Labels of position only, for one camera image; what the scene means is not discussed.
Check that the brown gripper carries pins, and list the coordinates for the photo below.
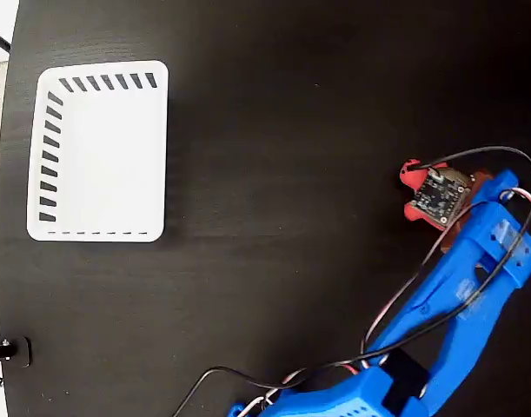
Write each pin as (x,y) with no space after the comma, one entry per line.
(477,208)

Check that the red turtle toy silver shell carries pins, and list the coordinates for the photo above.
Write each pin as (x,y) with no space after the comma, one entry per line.
(413,176)

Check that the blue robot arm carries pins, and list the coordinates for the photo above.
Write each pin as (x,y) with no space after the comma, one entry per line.
(456,278)

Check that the white plastic basket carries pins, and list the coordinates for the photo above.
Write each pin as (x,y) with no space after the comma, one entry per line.
(117,165)

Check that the black table clamp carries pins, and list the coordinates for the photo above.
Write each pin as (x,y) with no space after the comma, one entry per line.
(17,351)

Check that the bare camera circuit board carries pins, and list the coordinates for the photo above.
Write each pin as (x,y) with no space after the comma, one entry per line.
(441,197)

